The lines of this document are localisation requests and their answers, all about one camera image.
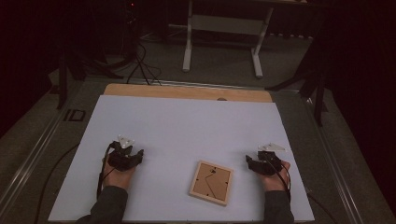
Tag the metal floor rail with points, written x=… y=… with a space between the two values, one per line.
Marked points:
x=28 y=168
x=336 y=168

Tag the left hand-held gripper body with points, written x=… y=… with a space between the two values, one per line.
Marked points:
x=121 y=160

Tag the person's left hand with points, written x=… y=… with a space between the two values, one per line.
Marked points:
x=120 y=179

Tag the person's right hand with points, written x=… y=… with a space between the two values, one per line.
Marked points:
x=274 y=182

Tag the black metal stand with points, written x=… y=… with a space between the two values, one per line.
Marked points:
x=63 y=81

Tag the wooden picture frame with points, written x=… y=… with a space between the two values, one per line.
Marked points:
x=211 y=183

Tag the white table cover board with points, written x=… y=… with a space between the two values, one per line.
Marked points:
x=186 y=124

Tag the white metal table frame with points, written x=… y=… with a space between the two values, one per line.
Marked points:
x=224 y=25

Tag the dark equipment with red light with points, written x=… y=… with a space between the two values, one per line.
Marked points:
x=130 y=28

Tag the black tripod stand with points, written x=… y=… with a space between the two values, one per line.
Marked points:
x=318 y=93

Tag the black floor socket plate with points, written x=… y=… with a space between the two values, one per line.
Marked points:
x=74 y=115

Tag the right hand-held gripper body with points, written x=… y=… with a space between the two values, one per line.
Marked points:
x=268 y=163

